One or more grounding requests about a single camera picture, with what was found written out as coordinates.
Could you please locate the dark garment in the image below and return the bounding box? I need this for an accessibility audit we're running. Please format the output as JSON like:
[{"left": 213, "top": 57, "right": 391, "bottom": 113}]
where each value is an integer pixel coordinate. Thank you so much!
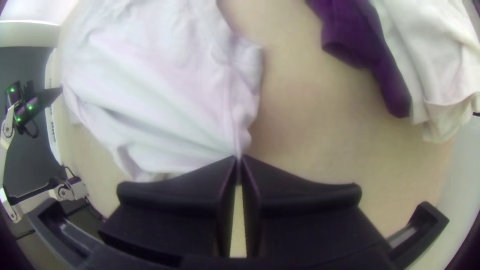
[{"left": 305, "top": 0, "right": 413, "bottom": 119}]

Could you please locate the grey t-shirt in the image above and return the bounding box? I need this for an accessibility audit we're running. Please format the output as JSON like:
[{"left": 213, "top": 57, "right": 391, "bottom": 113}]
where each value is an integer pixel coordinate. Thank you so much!
[{"left": 59, "top": 0, "right": 264, "bottom": 184}]

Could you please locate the cream garment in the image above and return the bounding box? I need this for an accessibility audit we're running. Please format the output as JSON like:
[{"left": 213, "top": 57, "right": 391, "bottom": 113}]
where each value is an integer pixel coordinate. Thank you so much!
[{"left": 369, "top": 0, "right": 480, "bottom": 144}]

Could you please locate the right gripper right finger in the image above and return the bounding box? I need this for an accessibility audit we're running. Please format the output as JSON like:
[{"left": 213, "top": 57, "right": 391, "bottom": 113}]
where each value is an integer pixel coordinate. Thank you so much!
[{"left": 241, "top": 154, "right": 388, "bottom": 260}]

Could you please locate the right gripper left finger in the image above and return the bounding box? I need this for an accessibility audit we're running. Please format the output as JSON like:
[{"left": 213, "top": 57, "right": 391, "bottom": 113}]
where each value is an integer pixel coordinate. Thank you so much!
[{"left": 98, "top": 155, "right": 238, "bottom": 266}]

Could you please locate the white laundry basket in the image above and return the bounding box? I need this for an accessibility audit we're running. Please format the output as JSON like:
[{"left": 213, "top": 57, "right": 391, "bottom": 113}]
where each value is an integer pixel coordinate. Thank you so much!
[{"left": 44, "top": 48, "right": 65, "bottom": 166}]

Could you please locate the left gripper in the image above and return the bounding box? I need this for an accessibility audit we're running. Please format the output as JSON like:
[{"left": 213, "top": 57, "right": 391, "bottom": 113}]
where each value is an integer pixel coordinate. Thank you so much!
[{"left": 32, "top": 86, "right": 64, "bottom": 110}]

